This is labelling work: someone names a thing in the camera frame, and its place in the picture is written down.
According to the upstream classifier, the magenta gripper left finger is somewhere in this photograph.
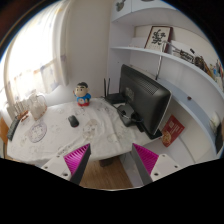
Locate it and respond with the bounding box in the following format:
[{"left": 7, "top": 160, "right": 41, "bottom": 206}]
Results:
[{"left": 42, "top": 144, "right": 91, "bottom": 185}]

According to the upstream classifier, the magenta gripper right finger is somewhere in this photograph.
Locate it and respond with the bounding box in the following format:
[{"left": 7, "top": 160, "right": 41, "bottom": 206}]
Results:
[{"left": 131, "top": 143, "right": 181, "bottom": 185}]

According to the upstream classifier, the black computer mouse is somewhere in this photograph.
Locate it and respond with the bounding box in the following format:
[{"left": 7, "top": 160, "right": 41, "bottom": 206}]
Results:
[{"left": 68, "top": 115, "right": 79, "bottom": 127}]

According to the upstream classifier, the white patterned tablecloth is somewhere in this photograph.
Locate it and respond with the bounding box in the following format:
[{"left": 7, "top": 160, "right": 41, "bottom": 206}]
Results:
[{"left": 7, "top": 98, "right": 150, "bottom": 166}]

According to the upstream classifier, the red book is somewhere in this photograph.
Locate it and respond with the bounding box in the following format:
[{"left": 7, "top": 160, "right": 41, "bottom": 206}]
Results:
[{"left": 162, "top": 115, "right": 185, "bottom": 147}]

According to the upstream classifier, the round patterned coaster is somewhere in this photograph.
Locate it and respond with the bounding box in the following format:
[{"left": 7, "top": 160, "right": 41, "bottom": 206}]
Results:
[{"left": 28, "top": 121, "right": 47, "bottom": 143}]

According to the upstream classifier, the black computer monitor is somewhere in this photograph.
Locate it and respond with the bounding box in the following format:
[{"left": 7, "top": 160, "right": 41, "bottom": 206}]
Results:
[{"left": 119, "top": 64, "right": 172, "bottom": 134}]

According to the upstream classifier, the clear glass pitcher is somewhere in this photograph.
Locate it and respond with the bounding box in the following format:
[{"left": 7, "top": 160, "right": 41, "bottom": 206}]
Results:
[{"left": 28, "top": 94, "right": 47, "bottom": 120}]

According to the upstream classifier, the black remote control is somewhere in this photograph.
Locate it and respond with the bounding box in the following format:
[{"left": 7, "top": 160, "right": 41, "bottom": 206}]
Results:
[{"left": 7, "top": 117, "right": 20, "bottom": 141}]

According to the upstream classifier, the cartoon boy figurine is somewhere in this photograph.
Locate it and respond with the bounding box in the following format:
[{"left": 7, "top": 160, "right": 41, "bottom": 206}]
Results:
[{"left": 73, "top": 82, "right": 91, "bottom": 106}]

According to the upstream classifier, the black wifi router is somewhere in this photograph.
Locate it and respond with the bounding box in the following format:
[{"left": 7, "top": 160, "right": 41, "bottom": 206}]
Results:
[{"left": 104, "top": 81, "right": 125, "bottom": 104}]

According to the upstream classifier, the white sheer curtain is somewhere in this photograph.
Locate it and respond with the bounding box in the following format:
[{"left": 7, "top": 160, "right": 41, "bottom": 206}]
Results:
[{"left": 0, "top": 0, "right": 72, "bottom": 109}]

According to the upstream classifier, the framed calligraphy picture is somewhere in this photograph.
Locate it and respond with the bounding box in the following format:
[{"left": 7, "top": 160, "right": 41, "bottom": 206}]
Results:
[{"left": 144, "top": 26, "right": 173, "bottom": 52}]

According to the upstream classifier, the white wall shelf unit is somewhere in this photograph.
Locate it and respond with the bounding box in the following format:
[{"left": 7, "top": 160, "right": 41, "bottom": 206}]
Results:
[{"left": 107, "top": 0, "right": 224, "bottom": 158}]

